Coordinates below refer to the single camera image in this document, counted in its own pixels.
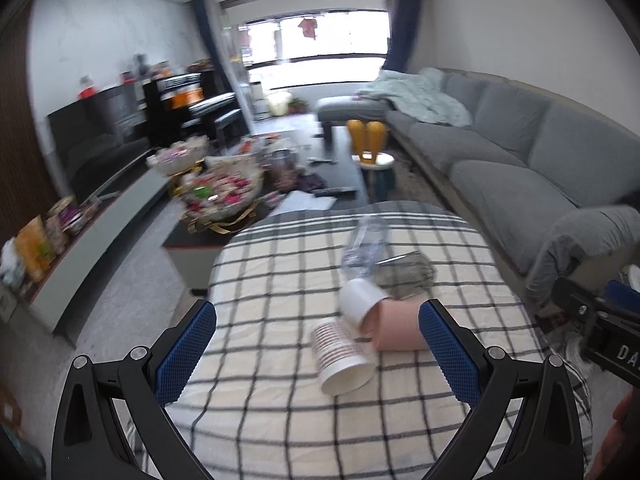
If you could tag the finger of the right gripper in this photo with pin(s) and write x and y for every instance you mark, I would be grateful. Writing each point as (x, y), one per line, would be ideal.
(598, 318)
(622, 296)

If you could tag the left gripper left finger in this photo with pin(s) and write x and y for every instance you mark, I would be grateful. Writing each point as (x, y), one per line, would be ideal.
(88, 440)

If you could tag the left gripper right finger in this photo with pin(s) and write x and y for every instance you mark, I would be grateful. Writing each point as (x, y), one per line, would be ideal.
(545, 442)

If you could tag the pink ribbed cup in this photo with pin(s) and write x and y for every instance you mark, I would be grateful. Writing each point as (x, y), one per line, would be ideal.
(393, 325)

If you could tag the white paper cup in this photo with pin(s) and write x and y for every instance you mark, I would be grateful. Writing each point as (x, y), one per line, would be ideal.
(357, 298)

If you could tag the red striped paper cup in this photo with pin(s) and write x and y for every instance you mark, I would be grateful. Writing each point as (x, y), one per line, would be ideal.
(342, 366)

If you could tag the grey sectional sofa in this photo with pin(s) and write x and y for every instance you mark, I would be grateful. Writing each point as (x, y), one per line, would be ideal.
(551, 184)

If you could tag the grey crumpled plastic bag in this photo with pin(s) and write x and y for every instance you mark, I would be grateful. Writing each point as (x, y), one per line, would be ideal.
(404, 276)

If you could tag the checked white tablecloth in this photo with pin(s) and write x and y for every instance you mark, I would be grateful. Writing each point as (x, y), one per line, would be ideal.
(253, 407)

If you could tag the orange snack bag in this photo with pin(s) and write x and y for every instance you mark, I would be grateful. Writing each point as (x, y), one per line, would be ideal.
(33, 246)

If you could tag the clear plastic bottle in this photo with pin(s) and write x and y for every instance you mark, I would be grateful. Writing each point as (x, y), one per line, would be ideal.
(367, 246)

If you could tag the white tv cabinet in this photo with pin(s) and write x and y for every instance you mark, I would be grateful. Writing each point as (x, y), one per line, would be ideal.
(58, 289)

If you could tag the light green blanket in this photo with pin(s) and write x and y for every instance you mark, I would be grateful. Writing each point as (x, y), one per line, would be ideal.
(420, 96)

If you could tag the yellow rabbit ear stool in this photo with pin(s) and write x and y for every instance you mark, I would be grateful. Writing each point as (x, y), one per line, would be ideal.
(377, 167)

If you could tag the snack filled fruit tray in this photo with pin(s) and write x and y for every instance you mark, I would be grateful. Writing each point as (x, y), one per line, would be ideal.
(220, 200)

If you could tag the white upper tray bowl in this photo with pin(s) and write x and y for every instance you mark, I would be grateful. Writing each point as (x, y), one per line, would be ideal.
(179, 157)

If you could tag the black television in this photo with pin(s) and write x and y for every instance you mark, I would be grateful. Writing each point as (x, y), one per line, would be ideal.
(96, 137)

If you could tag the glass snack jar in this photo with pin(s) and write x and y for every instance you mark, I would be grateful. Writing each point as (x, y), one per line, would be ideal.
(283, 170)

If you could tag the dark blue right curtain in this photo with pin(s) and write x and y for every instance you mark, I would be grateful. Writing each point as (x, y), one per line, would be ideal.
(403, 31)

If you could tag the dark blue curtain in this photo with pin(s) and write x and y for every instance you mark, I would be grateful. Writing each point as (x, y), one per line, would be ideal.
(403, 31)
(200, 13)

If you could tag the black piano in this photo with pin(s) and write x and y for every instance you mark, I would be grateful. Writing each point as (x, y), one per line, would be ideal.
(192, 104)

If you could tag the dark blue left curtain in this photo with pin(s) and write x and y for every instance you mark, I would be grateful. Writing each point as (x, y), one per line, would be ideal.
(200, 13)

